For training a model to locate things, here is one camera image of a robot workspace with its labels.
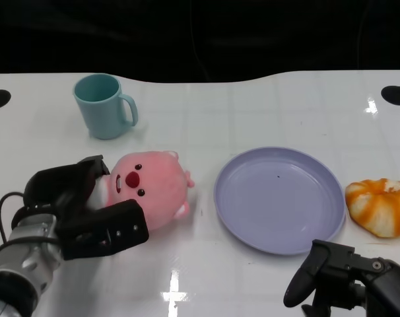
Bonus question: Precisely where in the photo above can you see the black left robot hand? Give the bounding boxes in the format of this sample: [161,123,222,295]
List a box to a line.
[23,155,150,262]

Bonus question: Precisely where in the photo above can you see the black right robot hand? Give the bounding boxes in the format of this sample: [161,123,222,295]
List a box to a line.
[283,239,400,317]

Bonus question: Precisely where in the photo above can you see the pink plush beaver doll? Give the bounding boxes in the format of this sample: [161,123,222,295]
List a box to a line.
[87,150,196,231]

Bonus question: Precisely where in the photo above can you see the purple plastic plate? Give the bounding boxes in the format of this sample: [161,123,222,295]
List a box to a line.
[213,147,347,256]

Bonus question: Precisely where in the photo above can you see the orange white pumpkin plush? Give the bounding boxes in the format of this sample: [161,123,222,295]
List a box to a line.
[344,178,400,238]

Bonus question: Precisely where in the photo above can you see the teal plastic mug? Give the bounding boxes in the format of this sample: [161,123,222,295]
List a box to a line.
[73,73,139,141]

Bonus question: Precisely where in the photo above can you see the black backdrop curtain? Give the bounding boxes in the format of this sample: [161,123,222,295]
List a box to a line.
[0,0,400,83]

